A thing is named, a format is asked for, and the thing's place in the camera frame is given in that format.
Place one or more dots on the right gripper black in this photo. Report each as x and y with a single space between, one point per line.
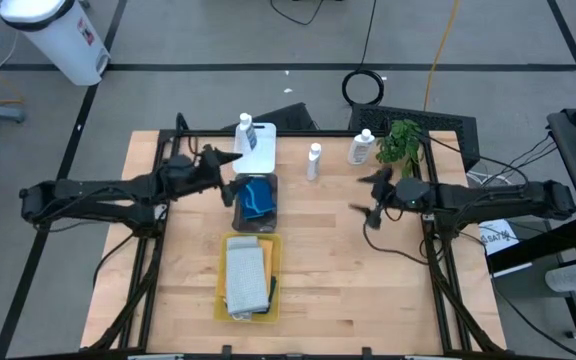
408 192

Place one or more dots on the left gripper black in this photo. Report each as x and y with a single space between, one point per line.
203 172

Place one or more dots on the white cleaner bottle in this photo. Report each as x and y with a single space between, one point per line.
245 135
314 162
360 149

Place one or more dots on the grey waffle towel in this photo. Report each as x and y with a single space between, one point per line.
242 243
245 280

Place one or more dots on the orange towel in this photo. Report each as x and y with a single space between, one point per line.
267 255

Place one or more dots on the dark green towel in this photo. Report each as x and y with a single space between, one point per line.
273 292

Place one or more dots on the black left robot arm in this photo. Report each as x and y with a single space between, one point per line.
93 195

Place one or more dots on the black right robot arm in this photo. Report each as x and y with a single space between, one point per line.
493 195

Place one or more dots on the green leafy plant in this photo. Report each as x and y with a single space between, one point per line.
400 142

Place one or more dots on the grey translucent plastic bin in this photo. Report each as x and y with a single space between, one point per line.
255 226

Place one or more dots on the black flat panel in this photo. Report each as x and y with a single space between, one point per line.
283 117

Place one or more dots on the black perforated computer case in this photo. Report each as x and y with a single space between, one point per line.
448 125

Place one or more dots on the white paper sign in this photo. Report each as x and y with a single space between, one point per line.
498 236

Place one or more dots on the yellow translucent plastic bin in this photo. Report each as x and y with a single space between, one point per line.
220 310

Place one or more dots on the black side cart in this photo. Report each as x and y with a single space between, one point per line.
543 245

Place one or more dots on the white trash can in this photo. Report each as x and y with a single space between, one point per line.
63 45

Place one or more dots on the white paper roll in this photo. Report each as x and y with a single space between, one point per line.
565 278

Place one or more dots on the silver mounting bracket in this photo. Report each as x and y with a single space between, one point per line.
427 217

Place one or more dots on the black aluminium table frame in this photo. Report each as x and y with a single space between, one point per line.
318 133

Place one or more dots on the silver aluminium rail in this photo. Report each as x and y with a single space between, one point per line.
155 357
425 357

